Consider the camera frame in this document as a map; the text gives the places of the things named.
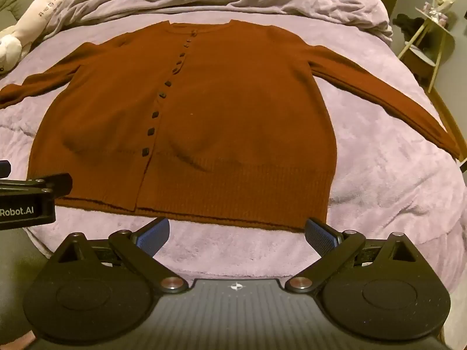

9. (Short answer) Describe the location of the brown button cardigan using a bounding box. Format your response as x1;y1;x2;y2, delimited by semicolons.
0;19;462;232

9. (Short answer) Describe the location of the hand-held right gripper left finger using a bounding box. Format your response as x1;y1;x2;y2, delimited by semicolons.
56;218;189;295

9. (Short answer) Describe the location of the purple fleece bed sheet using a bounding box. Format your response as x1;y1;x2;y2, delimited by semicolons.
0;18;467;294

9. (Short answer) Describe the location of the wrapped flower bouquet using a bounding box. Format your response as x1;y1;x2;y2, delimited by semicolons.
421;0;459;28

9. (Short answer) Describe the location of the cream patterned pillow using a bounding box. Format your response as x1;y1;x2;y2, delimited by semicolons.
0;0;83;75

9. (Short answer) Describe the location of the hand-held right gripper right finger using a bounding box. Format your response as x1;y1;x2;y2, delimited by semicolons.
285;218;417;295

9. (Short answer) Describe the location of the wooden bed frame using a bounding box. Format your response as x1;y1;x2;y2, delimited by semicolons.
430;89;467;161

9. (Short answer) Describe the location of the green padded headboard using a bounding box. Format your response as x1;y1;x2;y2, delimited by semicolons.
0;0;84;32

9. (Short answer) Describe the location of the small side table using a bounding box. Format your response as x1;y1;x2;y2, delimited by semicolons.
396;5;456;93

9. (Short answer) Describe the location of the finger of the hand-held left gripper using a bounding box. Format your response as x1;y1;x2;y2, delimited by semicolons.
0;173;73;205

